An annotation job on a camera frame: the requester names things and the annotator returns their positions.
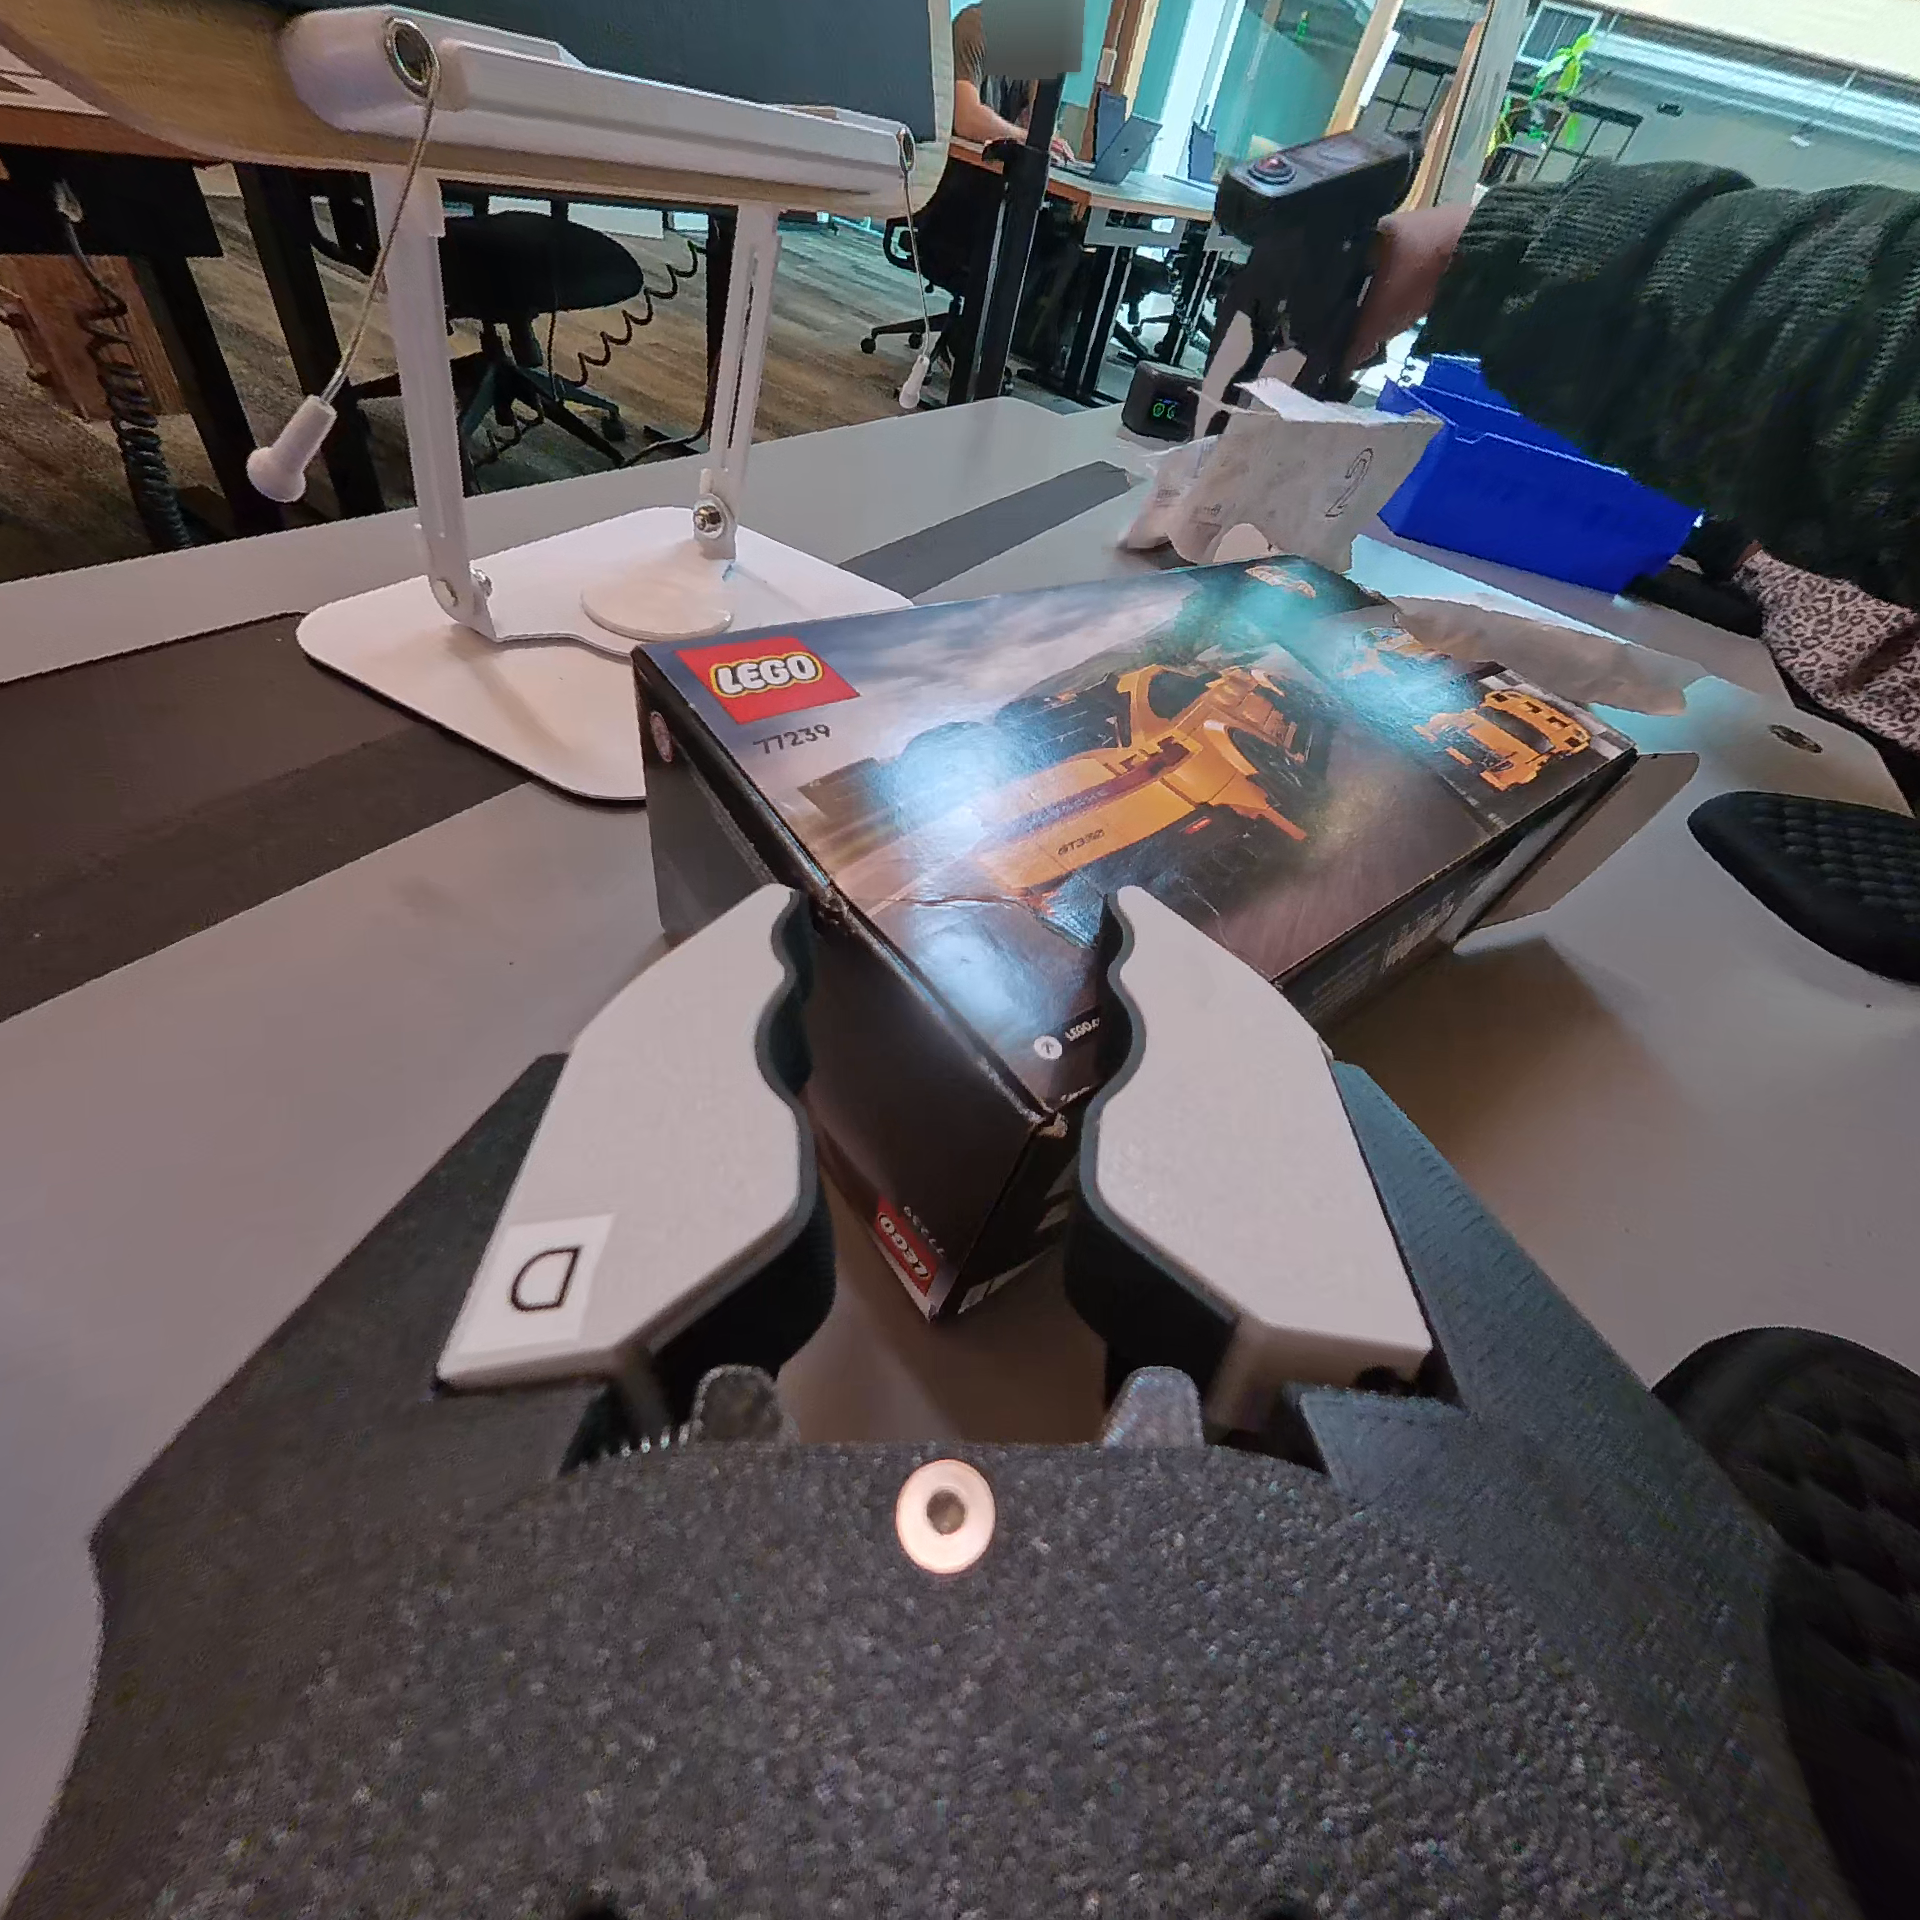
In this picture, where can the white brick-print paper bag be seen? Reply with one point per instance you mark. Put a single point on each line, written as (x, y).
(1559, 660)
(1179, 504)
(1335, 481)

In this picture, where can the background office desk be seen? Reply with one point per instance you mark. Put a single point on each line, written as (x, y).
(196, 284)
(1141, 195)

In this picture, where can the small black digital clock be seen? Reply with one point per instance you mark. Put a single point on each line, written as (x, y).
(1161, 405)

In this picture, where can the black mesh armrest pad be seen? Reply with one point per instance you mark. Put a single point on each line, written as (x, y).
(1816, 1500)
(1816, 884)

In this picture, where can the person's right hand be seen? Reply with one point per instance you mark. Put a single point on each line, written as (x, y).
(1425, 276)

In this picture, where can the grey desk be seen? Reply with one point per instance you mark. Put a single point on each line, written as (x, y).
(301, 973)

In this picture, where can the black toy car box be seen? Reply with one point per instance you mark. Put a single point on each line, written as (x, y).
(1051, 780)

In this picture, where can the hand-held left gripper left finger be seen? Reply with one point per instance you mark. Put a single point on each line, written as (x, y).
(661, 1170)

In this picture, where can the open laptop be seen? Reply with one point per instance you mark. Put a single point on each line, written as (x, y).
(1126, 146)

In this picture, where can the leopard print cloth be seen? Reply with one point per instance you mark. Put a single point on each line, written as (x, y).
(1846, 645)

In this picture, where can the blue plastic storage bin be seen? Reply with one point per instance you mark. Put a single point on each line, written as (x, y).
(1484, 397)
(1547, 511)

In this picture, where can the black office chair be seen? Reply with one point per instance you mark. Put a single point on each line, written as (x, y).
(960, 240)
(541, 284)

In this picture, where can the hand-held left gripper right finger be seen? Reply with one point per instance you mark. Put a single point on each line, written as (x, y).
(1245, 1184)

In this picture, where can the green potted plant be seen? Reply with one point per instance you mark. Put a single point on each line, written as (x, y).
(1553, 82)

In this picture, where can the person's right forearm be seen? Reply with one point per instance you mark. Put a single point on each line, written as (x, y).
(1681, 330)

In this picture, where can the white metal book stand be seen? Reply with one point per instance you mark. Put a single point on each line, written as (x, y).
(494, 645)

